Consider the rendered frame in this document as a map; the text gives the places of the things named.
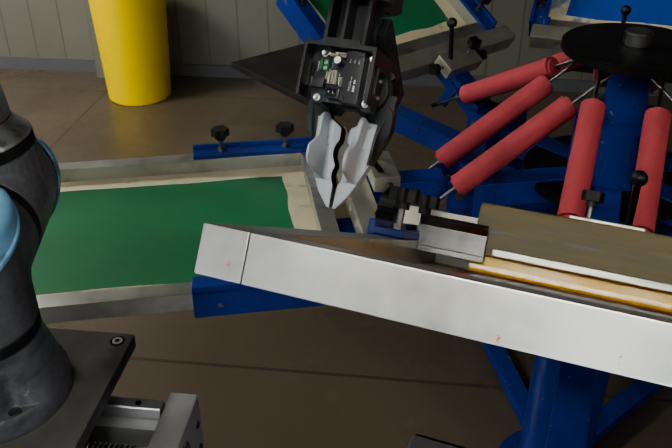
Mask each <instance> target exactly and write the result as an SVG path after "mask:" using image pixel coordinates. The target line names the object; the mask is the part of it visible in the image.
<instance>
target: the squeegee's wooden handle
mask: <svg viewBox="0 0 672 448"><path fill-rule="evenodd" d="M477 224H480V225H486V226H489V235H488V240H487V245H486V250H485V256H489V257H492V256H491V255H492V250H493V249H498V250H503V251H507V252H512V253H517V254H522V255H527V256H532V257H537V258H542V259H547V260H552V261H557V262H562V263H567V264H572V265H577V266H582V267H587V268H592V269H597V270H602V271H607V272H612V273H617V274H622V275H627V276H632V277H637V278H642V279H647V280H652V281H657V282H662V283H667V284H672V236H667V235H661V234H656V233H650V232H645V231H639V230H634V229H629V228H623V227H618V226H612V225H607V224H601V223H596V222H590V221H585V220H579V219H574V218H568V217H563V216H557V215H552V214H546V213H541V212H535V211H530V210H524V209H519V208H513V207H508V206H502V205H497V204H491V203H486V202H483V203H482V204H481V207H480V212H479V217H478V222H477Z"/></svg>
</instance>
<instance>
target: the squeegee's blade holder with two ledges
mask: <svg viewBox="0 0 672 448"><path fill-rule="evenodd" d="M491 256H492V257H493V258H498V259H503V260H507V261H512V262H517V263H522V264H527V265H532V266H537V267H542V268H547V269H551V270H556V271H561V272H566V273H571V274H576V275H581V276H586V277H591V278H596V279H600V280H605V281H610V282H615V283H620V284H625V285H630V286H635V287H640V288H644V289H649V290H654V291H659V292H664V293H669V294H672V284H667V283H662V282H657V281H652V280H647V279H642V278H637V277H632V276H627V275H622V274H617V273H612V272H607V271H602V270H597V269H592V268H587V267H582V266H577V265H572V264H567V263H562V262H557V261H552V260H547V259H542V258H537V257H532V256H527V255H522V254H517V253H512V252H507V251H503V250H498V249H493V250H492V255H491Z"/></svg>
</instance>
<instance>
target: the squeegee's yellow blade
mask: <svg viewBox="0 0 672 448"><path fill-rule="evenodd" d="M484 257H485V260H484V263H479V262H474V261H470V263H474V264H479V265H484V266H489V267H493V268H498V269H503V270H508V271H513V272H517V273H522V274H527V275H532V276H537V277H541V278H546V279H551V280H556V281H561V282H565V283H570V284H575V285H580V286H585V287H590V288H594V289H599V290H604V291H609V292H614V293H618V294H623V295H628V296H633V297H638V298H642V299H647V300H652V301H657V302H662V303H666V304H671V305H672V294H669V293H664V292H659V291H654V290H649V289H644V288H640V287H635V286H630V285H625V284H620V283H615V282H610V281H605V280H600V279H596V278H591V277H586V276H581V275H576V274H571V273H566V272H561V271H556V270H551V269H547V268H542V267H537V266H532V265H527V264H522V263H517V262H512V261H507V260H503V259H498V258H493V257H489V256H484Z"/></svg>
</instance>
